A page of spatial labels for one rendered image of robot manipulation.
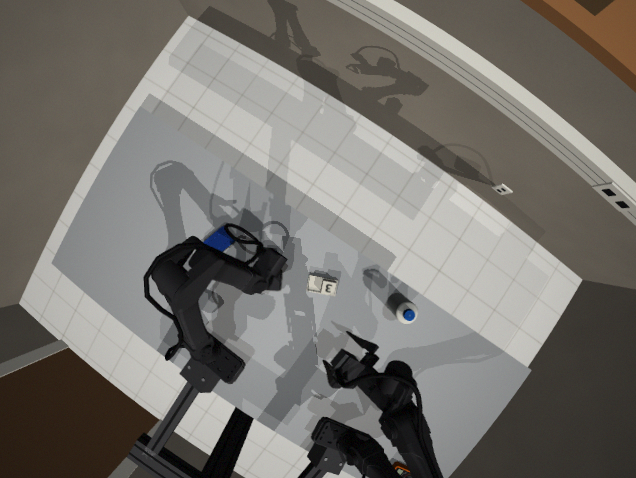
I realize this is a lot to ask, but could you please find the grey bottle with blue cap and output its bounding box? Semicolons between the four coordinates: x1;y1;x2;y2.
387;293;418;324

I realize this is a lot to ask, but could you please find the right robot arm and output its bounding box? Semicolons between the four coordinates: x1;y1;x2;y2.
315;349;443;478

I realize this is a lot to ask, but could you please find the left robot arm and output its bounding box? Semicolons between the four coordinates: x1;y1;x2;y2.
151;247;288;382

